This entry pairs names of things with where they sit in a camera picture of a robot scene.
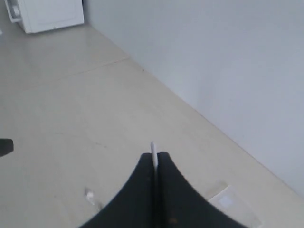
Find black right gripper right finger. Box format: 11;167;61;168
158;152;244;228

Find white cabinet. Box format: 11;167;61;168
3;0;85;34

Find white wired earphones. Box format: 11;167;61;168
150;141;159;177

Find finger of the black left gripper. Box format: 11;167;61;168
0;138;14;157

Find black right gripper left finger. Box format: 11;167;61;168
82;153;155;228

